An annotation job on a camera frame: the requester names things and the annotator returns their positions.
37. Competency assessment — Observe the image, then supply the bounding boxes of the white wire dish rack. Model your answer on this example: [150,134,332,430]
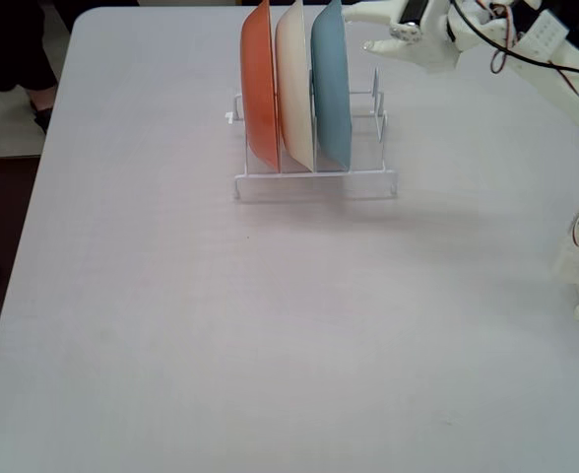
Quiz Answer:
[224,66,399,201]

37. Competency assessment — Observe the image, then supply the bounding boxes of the orange plate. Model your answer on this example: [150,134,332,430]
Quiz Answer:
[239,0,280,173]

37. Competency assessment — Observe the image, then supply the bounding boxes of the cream plate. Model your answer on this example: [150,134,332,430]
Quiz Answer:
[274,0,316,173]

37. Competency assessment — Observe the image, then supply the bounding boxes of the black and red arm cable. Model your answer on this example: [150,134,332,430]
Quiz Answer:
[449,0,579,149]

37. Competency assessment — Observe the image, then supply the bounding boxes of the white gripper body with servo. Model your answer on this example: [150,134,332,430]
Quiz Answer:
[389,0,483,75]

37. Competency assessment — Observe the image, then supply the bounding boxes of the person's black trouser leg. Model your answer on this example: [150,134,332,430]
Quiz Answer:
[0,0,59,94]

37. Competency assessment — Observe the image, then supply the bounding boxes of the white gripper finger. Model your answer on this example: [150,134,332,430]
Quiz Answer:
[342,0,410,24]
[362,37,432,75]

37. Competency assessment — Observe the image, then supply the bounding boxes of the blue plate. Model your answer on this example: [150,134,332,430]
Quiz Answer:
[310,0,354,173]

